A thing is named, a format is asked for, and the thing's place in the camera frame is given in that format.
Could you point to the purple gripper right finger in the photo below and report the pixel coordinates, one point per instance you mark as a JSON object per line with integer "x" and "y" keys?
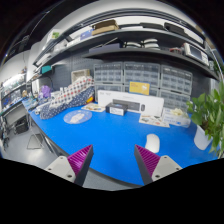
{"x": 153, "y": 167}

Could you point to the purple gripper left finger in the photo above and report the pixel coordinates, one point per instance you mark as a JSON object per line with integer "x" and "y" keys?
{"x": 73, "y": 168}

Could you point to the white computer mouse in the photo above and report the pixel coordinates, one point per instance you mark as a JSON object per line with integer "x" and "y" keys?
{"x": 153, "y": 143}

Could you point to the printed booklet right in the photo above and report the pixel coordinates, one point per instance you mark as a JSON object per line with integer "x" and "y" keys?
{"x": 153, "y": 120}

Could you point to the printed booklet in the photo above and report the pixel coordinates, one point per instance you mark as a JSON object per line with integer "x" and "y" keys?
{"x": 93, "y": 107}
{"x": 153, "y": 120}

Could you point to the round light blue disc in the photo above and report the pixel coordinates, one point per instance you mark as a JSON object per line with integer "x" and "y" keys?
{"x": 77, "y": 117}

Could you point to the white plant pot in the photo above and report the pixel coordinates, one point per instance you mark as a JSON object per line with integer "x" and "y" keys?
{"x": 200, "y": 139}

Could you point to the clear plastic container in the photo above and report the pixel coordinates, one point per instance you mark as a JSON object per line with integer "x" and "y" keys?
{"x": 176, "y": 117}

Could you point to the printed booklet left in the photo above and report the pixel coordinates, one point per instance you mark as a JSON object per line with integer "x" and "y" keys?
{"x": 93, "y": 107}

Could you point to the white keyboard box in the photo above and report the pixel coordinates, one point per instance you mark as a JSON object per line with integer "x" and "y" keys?
{"x": 149, "y": 105}

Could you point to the small black box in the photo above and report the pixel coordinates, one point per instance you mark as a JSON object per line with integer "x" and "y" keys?
{"x": 116, "y": 109}

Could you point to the patterned fabric bundle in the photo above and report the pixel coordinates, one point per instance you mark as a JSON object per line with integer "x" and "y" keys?
{"x": 79, "y": 93}

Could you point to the green potted plant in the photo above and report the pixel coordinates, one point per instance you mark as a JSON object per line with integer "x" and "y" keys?
{"x": 207, "y": 111}

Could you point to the yellow card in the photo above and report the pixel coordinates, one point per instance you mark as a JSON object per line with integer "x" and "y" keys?
{"x": 139, "y": 88}

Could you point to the purple plush toy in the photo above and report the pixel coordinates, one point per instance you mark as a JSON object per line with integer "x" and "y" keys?
{"x": 45, "y": 92}

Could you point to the grey drawer cabinet right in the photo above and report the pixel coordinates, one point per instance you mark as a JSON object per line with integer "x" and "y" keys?
{"x": 176, "y": 79}

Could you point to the grey drawer cabinet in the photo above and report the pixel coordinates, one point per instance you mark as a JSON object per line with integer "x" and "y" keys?
{"x": 176, "y": 79}
{"x": 142, "y": 72}
{"x": 109, "y": 72}

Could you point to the beige crate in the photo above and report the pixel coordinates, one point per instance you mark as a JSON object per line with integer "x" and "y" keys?
{"x": 79, "y": 73}

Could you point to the grey drawer cabinet middle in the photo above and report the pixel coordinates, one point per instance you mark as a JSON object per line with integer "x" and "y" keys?
{"x": 142, "y": 72}

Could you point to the grey drawer cabinet left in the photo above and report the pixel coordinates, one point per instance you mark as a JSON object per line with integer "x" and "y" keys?
{"x": 109, "y": 72}

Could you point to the lower grey shelf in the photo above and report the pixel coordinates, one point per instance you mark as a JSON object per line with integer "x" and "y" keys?
{"x": 158, "y": 56}

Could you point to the grey shelf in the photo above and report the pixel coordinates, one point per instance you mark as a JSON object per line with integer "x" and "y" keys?
{"x": 126, "y": 35}
{"x": 158, "y": 56}

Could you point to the white instrument on shelf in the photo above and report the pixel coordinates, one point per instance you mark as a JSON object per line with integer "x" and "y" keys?
{"x": 195, "y": 53}

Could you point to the upper grey shelf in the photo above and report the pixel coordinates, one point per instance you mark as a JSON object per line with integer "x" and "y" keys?
{"x": 126, "y": 35}

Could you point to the cardboard box on shelf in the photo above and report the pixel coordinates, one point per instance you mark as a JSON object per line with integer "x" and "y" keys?
{"x": 104, "y": 26}

